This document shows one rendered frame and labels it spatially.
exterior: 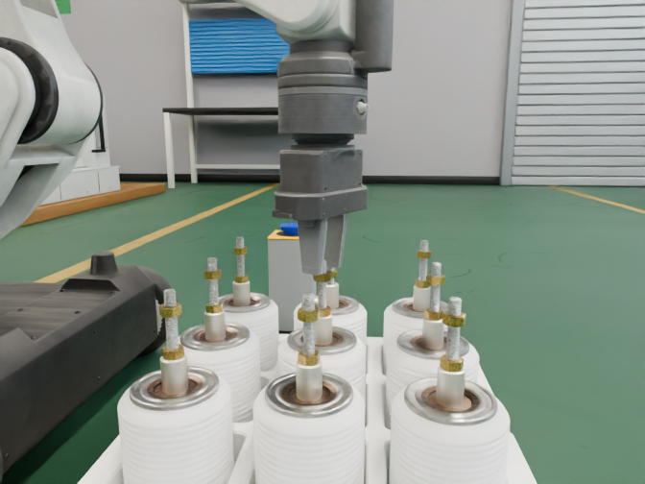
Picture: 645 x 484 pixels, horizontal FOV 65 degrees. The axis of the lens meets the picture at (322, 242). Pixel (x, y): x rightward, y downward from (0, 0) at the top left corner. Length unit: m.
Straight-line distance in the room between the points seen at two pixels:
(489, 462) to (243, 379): 0.26
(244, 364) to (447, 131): 5.09
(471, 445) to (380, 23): 0.36
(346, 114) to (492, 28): 5.25
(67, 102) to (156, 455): 0.54
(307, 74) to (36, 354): 0.54
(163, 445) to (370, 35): 0.39
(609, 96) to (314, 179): 5.43
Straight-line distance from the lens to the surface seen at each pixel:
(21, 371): 0.78
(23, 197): 0.97
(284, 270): 0.81
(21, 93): 0.80
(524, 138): 5.58
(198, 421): 0.44
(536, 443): 0.91
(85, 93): 0.87
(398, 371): 0.54
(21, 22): 0.85
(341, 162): 0.50
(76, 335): 0.87
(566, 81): 5.71
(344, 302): 0.67
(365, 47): 0.49
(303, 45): 0.50
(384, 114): 5.51
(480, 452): 0.43
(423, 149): 5.52
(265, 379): 0.64
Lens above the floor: 0.46
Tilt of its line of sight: 11 degrees down
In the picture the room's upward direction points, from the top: straight up
